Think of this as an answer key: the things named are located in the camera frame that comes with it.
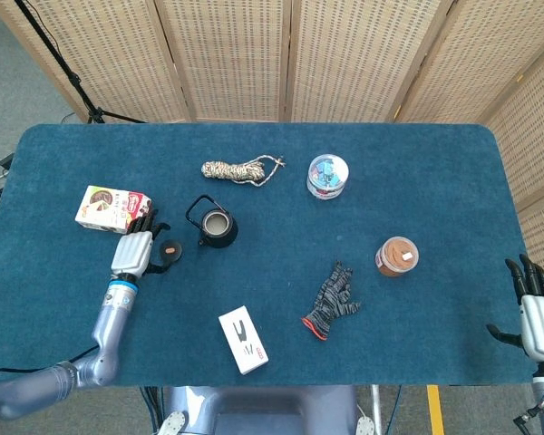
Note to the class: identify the clear jar of binder clips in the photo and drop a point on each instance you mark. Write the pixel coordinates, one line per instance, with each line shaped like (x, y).
(327, 176)

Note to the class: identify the white rectangular carton box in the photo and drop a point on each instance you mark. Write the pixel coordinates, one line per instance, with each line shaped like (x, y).
(244, 337)

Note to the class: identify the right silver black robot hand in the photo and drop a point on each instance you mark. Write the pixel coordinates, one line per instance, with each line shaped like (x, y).
(541, 312)

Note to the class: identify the silver robot torso base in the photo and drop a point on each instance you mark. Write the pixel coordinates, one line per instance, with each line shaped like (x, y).
(263, 410)

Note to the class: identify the chocolate biscuit snack box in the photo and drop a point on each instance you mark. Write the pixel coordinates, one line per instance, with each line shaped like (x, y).
(109, 209)

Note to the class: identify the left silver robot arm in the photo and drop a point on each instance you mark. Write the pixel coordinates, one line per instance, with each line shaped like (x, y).
(104, 326)

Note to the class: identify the clear jar of rubber bands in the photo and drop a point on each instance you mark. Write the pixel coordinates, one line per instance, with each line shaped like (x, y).
(396, 257)

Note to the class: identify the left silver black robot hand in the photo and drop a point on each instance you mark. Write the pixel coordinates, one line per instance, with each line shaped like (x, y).
(133, 251)

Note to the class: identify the grey striped knit glove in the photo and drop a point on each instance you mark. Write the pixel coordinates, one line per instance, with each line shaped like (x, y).
(333, 299)

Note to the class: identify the black tripod stand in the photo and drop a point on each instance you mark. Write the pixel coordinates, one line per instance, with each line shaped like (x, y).
(72, 79)

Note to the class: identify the blue carpet table cover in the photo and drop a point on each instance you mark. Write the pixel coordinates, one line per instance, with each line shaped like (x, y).
(276, 281)

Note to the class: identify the black cast iron teapot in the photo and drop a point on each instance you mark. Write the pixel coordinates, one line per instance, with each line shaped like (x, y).
(220, 235)

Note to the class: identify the black teapot lid orange knob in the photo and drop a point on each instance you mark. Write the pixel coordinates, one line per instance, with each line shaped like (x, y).
(170, 250)

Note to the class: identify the woven wooden folding screen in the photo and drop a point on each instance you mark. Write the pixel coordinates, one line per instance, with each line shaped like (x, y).
(236, 59)

